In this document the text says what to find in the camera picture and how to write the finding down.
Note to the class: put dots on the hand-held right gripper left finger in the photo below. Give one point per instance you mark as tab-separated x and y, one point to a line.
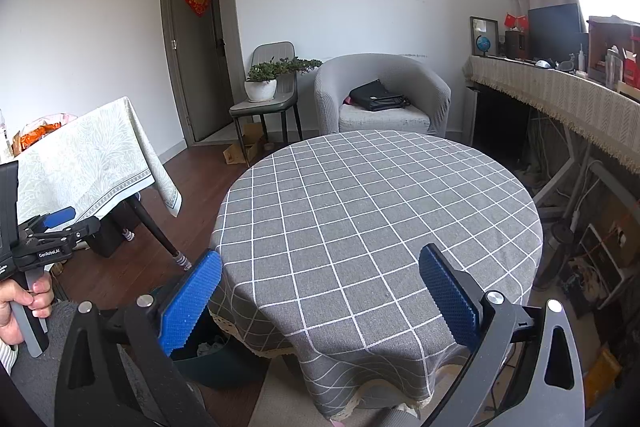
192	302

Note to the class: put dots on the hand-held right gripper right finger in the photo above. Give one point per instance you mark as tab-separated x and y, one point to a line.
450	302

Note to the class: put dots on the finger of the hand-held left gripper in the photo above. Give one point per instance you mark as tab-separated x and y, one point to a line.
80	229
57	217

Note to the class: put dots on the dark trash bin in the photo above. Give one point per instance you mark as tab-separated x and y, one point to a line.
235	367

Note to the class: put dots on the person's left forearm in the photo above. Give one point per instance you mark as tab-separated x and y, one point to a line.
6	357

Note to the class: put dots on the person's left hand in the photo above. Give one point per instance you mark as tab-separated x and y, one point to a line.
7	317

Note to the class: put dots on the black box under table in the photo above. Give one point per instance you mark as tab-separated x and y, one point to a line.
105	237

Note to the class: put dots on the pale green patterned tablecloth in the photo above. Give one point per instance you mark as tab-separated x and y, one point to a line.
90	157

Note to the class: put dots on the dark table leg striped sock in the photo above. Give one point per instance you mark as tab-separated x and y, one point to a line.
155	232

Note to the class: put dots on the orange snack packet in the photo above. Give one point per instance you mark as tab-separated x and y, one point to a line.
42	137

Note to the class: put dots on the grey checked tablecloth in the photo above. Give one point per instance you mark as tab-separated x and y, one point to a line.
375	207

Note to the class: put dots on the beige floor rug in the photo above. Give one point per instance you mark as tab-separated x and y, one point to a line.
280	402

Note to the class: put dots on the open brown cardboard box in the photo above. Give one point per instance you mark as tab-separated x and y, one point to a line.
237	152

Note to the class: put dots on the white panel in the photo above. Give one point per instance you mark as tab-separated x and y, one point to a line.
472	117

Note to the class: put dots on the grey door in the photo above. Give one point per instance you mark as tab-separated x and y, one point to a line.
200	72

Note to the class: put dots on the grey dining chair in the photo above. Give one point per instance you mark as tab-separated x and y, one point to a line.
260	107

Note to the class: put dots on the black handbag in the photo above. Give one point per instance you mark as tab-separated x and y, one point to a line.
377	97

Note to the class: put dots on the potted plant in white pot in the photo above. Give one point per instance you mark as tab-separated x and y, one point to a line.
260	91

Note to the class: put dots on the grey armchair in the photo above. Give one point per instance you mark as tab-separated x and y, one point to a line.
330	97

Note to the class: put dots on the small grey dome object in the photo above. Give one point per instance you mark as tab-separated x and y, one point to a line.
543	64

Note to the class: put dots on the red door ornament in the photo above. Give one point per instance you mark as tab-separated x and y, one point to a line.
197	2

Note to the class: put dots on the small blue globe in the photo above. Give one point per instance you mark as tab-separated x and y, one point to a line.
483	44

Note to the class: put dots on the dark wooden box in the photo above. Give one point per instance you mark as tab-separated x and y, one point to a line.
516	44

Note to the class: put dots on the clear plastic bottle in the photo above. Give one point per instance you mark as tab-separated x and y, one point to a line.
613	67

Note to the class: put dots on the small red flags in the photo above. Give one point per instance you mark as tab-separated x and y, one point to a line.
515	22

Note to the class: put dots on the black monitor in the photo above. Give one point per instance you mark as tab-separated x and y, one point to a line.
555	32

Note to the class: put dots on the wooden shelf box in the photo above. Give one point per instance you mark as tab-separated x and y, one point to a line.
602	32

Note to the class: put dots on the white desk frame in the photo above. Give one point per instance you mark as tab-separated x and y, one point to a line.
565	172

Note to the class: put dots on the dark picture frame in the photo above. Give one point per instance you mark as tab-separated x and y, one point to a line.
492	27

